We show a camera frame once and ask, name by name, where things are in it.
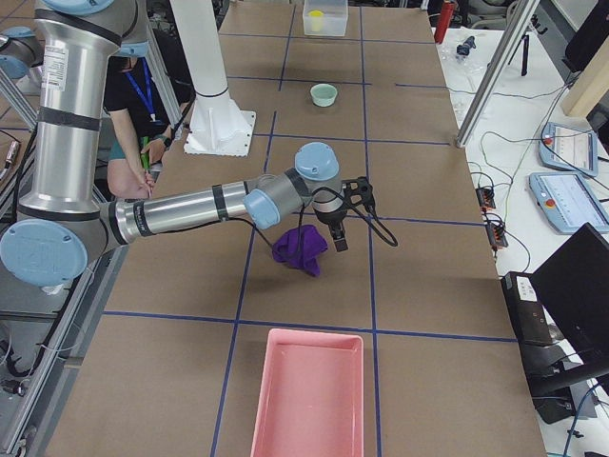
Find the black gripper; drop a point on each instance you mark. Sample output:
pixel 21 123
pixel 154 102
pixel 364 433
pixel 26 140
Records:
pixel 331 219

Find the purple cloth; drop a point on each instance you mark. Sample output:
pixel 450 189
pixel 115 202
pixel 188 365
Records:
pixel 300 248

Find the yellow plastic cup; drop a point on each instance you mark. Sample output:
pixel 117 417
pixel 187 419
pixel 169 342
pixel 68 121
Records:
pixel 315 21

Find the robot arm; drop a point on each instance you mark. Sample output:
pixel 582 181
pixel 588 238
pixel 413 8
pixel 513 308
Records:
pixel 103 125

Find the black computer box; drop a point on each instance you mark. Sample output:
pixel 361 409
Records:
pixel 526 311

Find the mint green bowl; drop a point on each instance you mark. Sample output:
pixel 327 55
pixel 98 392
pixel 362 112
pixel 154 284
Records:
pixel 323 95

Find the orange black connector block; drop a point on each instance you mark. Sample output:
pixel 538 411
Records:
pixel 486 199

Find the pink plastic bin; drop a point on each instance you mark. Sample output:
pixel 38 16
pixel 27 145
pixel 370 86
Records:
pixel 311 400

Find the green pen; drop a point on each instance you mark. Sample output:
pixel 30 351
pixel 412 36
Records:
pixel 144 156

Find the clear plastic bin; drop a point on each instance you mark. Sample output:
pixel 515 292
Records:
pixel 335 16

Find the blue black tool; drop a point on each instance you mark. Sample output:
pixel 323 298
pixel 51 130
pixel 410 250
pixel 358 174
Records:
pixel 464 49

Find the seated person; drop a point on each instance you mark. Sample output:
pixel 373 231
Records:
pixel 134 105

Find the lower teach pendant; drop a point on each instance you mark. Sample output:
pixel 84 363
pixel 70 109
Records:
pixel 567 201

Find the teach pendant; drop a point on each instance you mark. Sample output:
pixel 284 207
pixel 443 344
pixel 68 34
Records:
pixel 567 201
pixel 565 148

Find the upper teach pendant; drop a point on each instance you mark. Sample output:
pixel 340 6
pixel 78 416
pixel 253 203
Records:
pixel 565 148

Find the black monitor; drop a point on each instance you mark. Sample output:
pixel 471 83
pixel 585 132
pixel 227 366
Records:
pixel 572 285

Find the red bottle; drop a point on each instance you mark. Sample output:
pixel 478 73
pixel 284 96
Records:
pixel 445 17

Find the black tripod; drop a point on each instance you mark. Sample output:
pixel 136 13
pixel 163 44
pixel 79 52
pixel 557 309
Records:
pixel 523 45

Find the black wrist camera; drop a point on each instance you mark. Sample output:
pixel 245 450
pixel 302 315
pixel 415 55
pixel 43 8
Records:
pixel 359 192

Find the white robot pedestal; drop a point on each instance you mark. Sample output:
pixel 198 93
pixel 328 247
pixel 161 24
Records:
pixel 217 126

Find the aluminium frame post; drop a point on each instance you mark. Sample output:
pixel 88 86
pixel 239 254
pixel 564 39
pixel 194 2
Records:
pixel 509 40

